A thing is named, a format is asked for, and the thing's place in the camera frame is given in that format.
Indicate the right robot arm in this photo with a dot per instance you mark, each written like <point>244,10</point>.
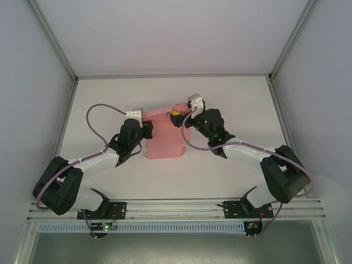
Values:
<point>242,154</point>

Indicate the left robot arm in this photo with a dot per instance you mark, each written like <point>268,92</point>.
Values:
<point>93,162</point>

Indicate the circuit board with green light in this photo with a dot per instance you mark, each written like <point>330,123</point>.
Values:
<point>105,227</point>

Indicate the small green circuit board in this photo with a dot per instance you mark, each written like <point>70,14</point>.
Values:
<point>251,226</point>

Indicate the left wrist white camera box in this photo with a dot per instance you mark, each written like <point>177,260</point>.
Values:
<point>133,113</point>

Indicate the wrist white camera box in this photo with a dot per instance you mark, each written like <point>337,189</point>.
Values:
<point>133,113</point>
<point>195,104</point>

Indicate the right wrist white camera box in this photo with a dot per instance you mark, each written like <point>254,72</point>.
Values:
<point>195,104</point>

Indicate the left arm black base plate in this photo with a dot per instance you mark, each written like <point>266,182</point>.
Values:
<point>118,210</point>

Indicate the aluminium table side rail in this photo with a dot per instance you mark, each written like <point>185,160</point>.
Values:
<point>55,154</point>
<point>297,143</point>

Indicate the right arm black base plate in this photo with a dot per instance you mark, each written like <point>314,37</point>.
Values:
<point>233,209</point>

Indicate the aluminium vertical frame post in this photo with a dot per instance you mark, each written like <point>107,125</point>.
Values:
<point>292,41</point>
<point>53,41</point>

